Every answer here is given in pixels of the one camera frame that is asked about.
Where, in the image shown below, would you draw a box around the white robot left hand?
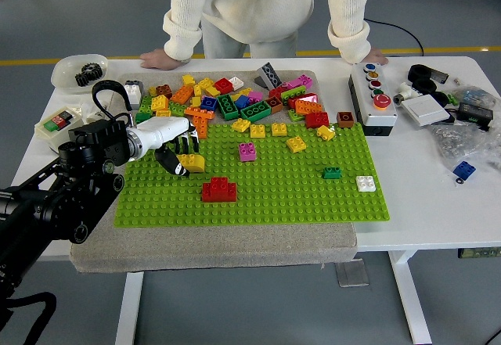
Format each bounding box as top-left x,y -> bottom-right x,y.
139,116 -> 201,178

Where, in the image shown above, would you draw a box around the person's right hand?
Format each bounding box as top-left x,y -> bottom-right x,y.
139,48 -> 182,71

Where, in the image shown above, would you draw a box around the person's left hand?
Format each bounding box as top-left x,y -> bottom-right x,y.
362,46 -> 390,66

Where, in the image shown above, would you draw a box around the yellow curved brick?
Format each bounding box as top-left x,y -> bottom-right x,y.
176,153 -> 206,174

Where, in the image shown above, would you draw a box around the magenta square brick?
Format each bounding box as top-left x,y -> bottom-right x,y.
237,142 -> 256,164

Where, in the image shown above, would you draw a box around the white and grey brick stack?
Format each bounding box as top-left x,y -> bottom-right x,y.
124,80 -> 145,110

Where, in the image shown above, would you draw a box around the orange flat long brick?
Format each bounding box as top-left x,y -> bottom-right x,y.
182,106 -> 215,121

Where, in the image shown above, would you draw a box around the green long upturned brick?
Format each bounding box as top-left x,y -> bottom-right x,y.
239,101 -> 272,123
217,94 -> 240,121

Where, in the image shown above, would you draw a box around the pink long brick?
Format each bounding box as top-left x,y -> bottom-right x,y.
287,74 -> 314,91

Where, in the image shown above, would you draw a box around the red glossy sloped brick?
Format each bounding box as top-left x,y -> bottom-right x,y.
287,92 -> 320,107

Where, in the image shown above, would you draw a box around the red stepped brick stack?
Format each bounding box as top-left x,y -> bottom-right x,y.
200,177 -> 238,204

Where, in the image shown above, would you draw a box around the red rounded brick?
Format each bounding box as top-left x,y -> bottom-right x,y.
304,112 -> 330,129

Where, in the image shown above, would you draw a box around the lime green long brick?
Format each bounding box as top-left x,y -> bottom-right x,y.
280,85 -> 308,105

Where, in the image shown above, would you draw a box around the grey long brick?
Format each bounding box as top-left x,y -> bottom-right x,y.
254,62 -> 283,91

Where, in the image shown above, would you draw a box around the brown upturned brick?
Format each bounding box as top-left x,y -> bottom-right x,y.
264,95 -> 283,114

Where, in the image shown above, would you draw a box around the black clamp with metal plate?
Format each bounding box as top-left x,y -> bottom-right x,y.
407,63 -> 450,84

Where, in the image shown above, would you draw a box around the white pipe fitting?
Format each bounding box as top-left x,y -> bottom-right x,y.
393,81 -> 424,106

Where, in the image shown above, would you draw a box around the white push-button control box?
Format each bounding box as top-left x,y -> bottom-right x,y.
348,61 -> 400,138

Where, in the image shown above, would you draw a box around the black metal gear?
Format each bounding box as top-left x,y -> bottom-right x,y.
74,69 -> 93,88
84,62 -> 105,82

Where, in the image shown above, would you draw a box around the white plastic bowl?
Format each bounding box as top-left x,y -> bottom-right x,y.
50,54 -> 110,95

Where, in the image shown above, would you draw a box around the clear bag of blue parts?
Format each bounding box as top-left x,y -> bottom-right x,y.
449,85 -> 501,107

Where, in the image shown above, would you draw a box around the black power adapter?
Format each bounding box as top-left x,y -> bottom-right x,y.
456,102 -> 495,131

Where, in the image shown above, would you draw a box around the clear bag of screws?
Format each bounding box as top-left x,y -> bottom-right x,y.
428,120 -> 501,174

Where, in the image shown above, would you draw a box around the person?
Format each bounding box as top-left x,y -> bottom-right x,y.
161,0 -> 371,64

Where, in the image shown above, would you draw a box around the grey-brown mat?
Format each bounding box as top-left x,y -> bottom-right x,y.
69,70 -> 359,275

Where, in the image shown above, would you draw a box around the green studded baseplate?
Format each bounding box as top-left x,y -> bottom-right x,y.
113,121 -> 392,229

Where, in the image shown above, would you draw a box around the white table leg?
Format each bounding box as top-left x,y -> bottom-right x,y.
387,250 -> 434,345
115,272 -> 145,345

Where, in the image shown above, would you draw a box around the grey floor plate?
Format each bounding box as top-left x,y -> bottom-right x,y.
334,259 -> 371,288

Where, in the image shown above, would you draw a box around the table height control panel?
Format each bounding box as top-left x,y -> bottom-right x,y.
457,246 -> 501,260

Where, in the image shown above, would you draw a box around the black floor cable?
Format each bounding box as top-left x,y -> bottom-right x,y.
366,18 -> 426,57

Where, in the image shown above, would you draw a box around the white wall switch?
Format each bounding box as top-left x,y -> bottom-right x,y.
401,95 -> 452,128

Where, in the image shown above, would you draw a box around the white switch box green red buttons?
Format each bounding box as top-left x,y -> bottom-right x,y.
34,106 -> 91,153

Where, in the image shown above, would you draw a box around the black corrugated cable conduit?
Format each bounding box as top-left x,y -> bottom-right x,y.
0,292 -> 58,345

